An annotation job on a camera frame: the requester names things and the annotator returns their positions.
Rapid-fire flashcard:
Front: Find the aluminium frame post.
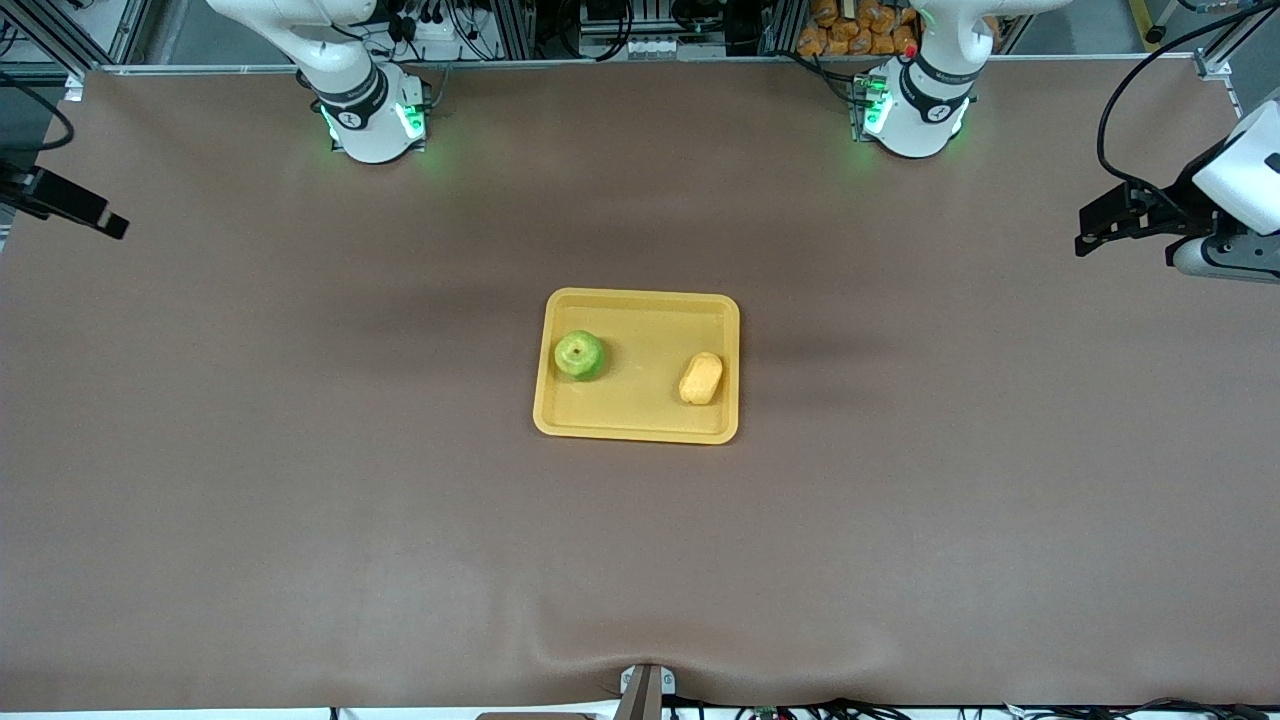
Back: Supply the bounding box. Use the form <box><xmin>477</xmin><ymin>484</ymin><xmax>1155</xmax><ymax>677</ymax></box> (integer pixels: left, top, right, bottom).
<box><xmin>1193</xmin><ymin>38</ymin><xmax>1243</xmax><ymax>87</ymax></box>
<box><xmin>0</xmin><ymin>0</ymin><xmax>153</xmax><ymax>76</ymax></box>

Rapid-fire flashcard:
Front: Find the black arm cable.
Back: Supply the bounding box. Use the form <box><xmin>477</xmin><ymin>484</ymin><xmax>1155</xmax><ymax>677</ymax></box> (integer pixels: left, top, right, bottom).
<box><xmin>0</xmin><ymin>72</ymin><xmax>77</xmax><ymax>153</ymax></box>
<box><xmin>1096</xmin><ymin>0</ymin><xmax>1280</xmax><ymax>196</ymax></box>

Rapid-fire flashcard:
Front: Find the metal table clamp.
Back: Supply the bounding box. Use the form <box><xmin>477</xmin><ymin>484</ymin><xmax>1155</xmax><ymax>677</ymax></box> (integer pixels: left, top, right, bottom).
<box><xmin>612</xmin><ymin>662</ymin><xmax>678</xmax><ymax>720</ymax></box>

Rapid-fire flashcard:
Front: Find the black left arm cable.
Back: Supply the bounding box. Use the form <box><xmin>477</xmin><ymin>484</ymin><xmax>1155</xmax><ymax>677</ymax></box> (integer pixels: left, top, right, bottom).
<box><xmin>1096</xmin><ymin>0</ymin><xmax>1280</xmax><ymax>196</ymax></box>

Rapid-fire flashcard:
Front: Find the aluminium table edge rail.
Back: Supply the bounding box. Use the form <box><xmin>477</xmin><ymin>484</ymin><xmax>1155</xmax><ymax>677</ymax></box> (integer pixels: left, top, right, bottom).
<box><xmin>85</xmin><ymin>55</ymin><xmax>1216</xmax><ymax>77</ymax></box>

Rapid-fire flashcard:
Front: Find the green toy apple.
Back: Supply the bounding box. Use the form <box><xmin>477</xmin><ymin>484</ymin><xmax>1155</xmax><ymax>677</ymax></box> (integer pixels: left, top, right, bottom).
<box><xmin>553</xmin><ymin>330</ymin><xmax>607</xmax><ymax>383</ymax></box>

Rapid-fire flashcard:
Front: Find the yellow plastic tray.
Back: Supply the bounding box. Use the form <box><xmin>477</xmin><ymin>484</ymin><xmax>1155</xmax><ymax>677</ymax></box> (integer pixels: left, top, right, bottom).
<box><xmin>532</xmin><ymin>287</ymin><xmax>742</xmax><ymax>446</ymax></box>

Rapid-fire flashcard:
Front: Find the brown table mat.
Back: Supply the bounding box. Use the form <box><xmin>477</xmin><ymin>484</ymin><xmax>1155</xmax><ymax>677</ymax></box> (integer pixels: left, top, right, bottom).
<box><xmin>0</xmin><ymin>58</ymin><xmax>1280</xmax><ymax>713</ymax></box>

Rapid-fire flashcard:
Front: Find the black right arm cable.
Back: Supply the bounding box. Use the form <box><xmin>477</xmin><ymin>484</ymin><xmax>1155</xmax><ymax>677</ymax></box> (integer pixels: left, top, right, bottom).
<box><xmin>0</xmin><ymin>72</ymin><xmax>77</xmax><ymax>153</ymax></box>

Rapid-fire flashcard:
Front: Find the yellow toy potato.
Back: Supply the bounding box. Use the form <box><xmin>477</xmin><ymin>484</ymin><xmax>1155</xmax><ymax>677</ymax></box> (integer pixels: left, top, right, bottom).
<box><xmin>678</xmin><ymin>351</ymin><xmax>724</xmax><ymax>407</ymax></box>

